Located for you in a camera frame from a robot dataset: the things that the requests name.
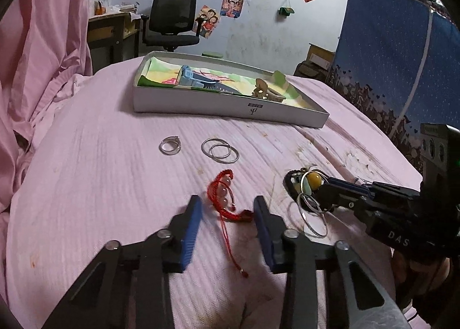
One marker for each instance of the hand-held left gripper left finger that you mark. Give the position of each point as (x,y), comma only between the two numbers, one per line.
(193,228)

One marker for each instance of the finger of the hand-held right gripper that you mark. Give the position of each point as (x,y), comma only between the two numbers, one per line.
(334,199)
(345,185)

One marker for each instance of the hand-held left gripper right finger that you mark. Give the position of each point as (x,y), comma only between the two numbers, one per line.
(262,232)

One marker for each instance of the large silver hoop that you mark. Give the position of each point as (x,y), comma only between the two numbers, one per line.
(316,234)

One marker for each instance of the thin silver bangle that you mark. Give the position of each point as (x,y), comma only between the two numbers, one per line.
(235,159)
(203,147)

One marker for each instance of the shallow white box colourful lining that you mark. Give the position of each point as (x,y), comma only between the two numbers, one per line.
(230,102)

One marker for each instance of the person's right hand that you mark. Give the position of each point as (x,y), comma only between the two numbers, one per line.
(420,275)

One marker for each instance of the pink bed sheet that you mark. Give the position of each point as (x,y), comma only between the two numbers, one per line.
(118,207)

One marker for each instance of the brown claw hair clip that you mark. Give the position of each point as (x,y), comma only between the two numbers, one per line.
(264,91)

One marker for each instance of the green paper tab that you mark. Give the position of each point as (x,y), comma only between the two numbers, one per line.
(279,77)

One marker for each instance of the cardboard box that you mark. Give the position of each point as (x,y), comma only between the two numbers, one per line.
(321,56)

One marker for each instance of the blue printed wardrobe cloth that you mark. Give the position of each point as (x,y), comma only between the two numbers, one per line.
(391,56)

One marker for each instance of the blue hair clip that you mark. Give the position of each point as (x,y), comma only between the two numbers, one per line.
(192,77)

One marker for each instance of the green plastic stool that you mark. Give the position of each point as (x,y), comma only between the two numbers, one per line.
(214,54)

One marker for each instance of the green hanging ornament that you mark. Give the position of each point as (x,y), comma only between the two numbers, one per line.
(286,10)

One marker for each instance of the black office chair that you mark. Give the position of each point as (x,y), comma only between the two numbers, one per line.
(172,23)

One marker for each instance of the wooden desk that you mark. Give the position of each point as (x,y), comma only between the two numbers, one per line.
(107,32)

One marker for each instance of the pile of desk papers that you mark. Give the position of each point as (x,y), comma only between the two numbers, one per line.
(124,7)

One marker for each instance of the orange item on desk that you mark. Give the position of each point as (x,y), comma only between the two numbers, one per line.
(99,9)

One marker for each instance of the pink curtain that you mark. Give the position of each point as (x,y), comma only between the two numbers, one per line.
(46,38)

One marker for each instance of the cartoon figures wall cutout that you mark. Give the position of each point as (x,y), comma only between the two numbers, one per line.
(207,22)

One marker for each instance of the cartoon wall poster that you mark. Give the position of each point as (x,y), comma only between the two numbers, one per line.
(232,3)

